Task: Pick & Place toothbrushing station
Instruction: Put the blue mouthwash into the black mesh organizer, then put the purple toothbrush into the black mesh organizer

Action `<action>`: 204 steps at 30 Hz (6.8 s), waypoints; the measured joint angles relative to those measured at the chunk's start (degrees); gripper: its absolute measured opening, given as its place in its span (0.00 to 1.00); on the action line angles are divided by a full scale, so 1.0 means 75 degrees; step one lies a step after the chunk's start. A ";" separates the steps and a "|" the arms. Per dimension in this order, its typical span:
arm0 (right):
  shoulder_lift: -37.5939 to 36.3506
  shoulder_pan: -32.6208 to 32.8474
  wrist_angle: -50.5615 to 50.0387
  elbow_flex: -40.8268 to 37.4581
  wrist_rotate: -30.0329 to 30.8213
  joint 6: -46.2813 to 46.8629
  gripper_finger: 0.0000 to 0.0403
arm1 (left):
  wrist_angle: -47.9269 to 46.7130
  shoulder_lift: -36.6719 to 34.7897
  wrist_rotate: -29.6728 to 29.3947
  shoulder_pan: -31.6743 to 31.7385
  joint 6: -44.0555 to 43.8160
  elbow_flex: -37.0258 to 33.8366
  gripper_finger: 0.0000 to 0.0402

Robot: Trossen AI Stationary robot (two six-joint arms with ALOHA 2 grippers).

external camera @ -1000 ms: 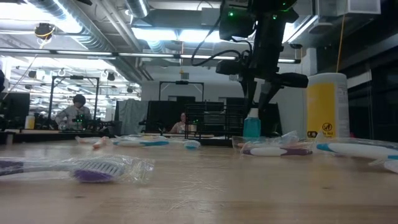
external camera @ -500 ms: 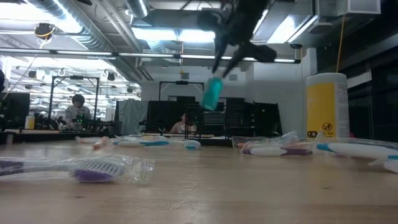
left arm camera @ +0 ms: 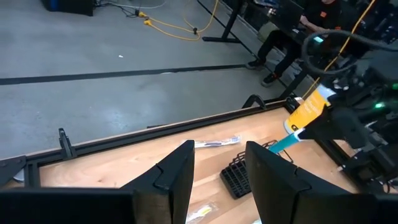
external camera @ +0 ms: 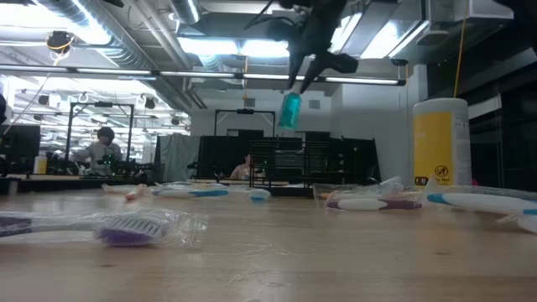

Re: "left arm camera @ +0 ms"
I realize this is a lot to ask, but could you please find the black computer tower blue light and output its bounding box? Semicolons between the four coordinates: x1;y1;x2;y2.
42;0;95;17

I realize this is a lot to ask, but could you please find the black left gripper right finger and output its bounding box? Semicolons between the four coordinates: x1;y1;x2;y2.
244;141;358;224

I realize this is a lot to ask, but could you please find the purple toothbrush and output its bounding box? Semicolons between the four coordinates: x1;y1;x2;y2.
183;135;243;149

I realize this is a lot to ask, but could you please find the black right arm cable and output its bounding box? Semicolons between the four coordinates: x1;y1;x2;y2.
300;29;398;77

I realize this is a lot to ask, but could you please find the orange toothbrush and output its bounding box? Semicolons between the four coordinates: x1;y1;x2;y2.
185;202;218;224

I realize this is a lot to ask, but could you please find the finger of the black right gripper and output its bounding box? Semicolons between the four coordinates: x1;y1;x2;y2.
298;105;335;141

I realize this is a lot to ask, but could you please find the thin yellow cable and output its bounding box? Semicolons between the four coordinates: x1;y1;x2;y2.
301;0;377;100

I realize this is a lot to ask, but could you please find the yellow extension cable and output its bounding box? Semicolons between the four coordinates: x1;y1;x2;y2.
138;0;220;42

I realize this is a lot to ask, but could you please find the black desk leg frame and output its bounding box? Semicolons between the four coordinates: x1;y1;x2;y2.
197;0;259;60

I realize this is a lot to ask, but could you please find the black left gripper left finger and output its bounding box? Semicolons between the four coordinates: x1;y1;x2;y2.
120;139;196;224

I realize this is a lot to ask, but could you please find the teal mouthwash bottle white cap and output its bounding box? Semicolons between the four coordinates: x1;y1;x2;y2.
269;129;305;154

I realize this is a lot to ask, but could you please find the person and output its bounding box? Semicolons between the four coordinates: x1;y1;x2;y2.
245;0;346;88

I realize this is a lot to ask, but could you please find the black wire caddy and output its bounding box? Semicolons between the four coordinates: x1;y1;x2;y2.
220;139;295;200

